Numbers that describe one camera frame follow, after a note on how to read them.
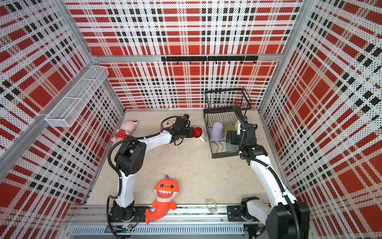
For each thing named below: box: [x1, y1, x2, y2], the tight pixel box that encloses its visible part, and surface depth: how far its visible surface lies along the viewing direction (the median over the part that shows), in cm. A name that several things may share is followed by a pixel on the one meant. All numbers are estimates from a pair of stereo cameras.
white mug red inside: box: [192, 125, 207, 143], surface depth 98 cm
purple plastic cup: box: [210, 121, 224, 142], surface depth 99 cm
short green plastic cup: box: [222, 122, 234, 140], surface depth 98 cm
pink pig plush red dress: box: [110, 119, 138, 142], surface depth 103 cm
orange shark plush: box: [145, 174, 180, 225], surface depth 75 cm
